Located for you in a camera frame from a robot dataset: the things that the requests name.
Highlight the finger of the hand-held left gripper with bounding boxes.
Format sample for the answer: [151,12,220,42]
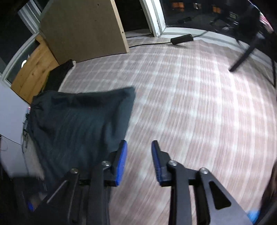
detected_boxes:
[15,179,49,219]

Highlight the black power adapter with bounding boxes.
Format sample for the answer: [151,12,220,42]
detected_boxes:
[171,34,194,45]

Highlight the plaid mat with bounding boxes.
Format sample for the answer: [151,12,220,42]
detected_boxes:
[58,36,277,225]

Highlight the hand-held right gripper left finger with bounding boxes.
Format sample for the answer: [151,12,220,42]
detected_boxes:
[28,139,128,225]

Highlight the person's dark clothing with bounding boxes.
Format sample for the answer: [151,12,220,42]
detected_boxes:
[258,160,277,225]

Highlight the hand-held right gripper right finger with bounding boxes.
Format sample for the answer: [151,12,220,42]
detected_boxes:
[151,140,252,225]

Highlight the white window frame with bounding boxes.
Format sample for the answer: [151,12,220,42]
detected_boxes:
[0,3,47,87]

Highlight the black adapter cable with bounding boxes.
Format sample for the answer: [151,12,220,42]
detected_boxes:
[126,30,208,48]

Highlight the dark grey pants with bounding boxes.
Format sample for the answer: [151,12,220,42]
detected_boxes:
[25,87,137,225]

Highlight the black folded clothes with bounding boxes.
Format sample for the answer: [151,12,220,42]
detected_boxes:
[43,59,75,92]

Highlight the small blue object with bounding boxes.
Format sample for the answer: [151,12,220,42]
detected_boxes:
[247,210,261,224]

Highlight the white door frame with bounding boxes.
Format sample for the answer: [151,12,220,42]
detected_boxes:
[140,0,167,38]

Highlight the black tripod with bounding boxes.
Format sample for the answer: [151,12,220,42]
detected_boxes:
[229,4,277,87]

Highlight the wooden board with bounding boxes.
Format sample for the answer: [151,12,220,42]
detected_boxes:
[11,35,60,104]

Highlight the grey flat device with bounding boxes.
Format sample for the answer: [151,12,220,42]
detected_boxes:
[0,82,46,180]

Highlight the beige board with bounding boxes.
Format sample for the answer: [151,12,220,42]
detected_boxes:
[40,0,130,63]

